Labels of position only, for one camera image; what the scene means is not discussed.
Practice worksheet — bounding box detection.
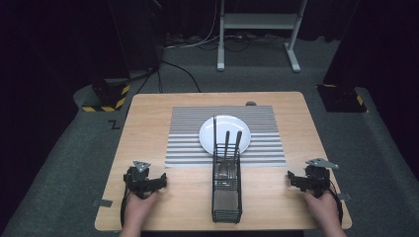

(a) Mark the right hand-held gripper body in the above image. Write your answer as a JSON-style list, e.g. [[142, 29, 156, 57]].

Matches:
[[304, 157, 340, 198]]

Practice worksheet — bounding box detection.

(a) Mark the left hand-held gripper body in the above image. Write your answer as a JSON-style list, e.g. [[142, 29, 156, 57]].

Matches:
[[123, 160, 156, 199]]

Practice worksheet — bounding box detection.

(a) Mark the black wire cutlery caddy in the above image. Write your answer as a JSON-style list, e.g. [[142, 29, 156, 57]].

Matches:
[[210, 143, 244, 224]]

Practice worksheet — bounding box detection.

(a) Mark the black-handled fork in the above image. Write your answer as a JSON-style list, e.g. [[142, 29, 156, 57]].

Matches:
[[232, 130, 244, 176]]

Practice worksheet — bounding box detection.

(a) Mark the person's left hand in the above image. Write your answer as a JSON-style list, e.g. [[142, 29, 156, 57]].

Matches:
[[123, 191, 160, 229]]

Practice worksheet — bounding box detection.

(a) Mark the person's right hand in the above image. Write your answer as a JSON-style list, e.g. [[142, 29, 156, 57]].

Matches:
[[302, 190, 341, 229]]

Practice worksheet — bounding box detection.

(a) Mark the grey striped placemat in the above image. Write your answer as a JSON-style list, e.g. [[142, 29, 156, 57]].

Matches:
[[164, 105, 288, 169]]

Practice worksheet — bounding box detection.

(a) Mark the white round plate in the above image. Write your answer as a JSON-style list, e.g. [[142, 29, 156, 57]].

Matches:
[[198, 114, 252, 157]]

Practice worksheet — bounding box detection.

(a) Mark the black base with hazard stripes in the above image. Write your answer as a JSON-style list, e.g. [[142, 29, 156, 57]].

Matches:
[[315, 83, 369, 114], [81, 78, 131, 114]]

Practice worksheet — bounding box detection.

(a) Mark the black cabinet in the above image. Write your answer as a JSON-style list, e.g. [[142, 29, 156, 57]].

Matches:
[[108, 0, 166, 73]]

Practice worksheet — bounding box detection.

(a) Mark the white metal stand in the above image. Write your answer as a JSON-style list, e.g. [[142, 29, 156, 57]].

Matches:
[[215, 0, 309, 74]]

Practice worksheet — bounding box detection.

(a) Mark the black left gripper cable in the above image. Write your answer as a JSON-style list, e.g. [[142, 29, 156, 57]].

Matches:
[[120, 176, 130, 229]]

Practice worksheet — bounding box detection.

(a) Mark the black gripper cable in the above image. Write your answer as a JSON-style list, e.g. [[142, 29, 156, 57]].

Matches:
[[120, 176, 130, 229], [328, 179, 345, 225]]

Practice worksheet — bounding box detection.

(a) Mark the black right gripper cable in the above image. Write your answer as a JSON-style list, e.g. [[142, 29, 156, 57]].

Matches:
[[328, 179, 345, 225]]

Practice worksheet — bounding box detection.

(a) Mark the black-handled spoon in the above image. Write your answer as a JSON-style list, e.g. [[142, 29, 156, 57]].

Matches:
[[218, 130, 231, 178]]

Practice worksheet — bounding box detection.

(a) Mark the black floor cable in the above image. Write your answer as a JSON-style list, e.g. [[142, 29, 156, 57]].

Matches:
[[160, 59, 203, 94]]

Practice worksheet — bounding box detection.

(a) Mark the white floor cable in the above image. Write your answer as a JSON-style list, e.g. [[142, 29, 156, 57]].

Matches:
[[163, 0, 221, 51]]

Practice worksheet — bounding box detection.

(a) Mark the bundle of dark floor cables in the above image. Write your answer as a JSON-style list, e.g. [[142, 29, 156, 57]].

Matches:
[[223, 32, 289, 53]]

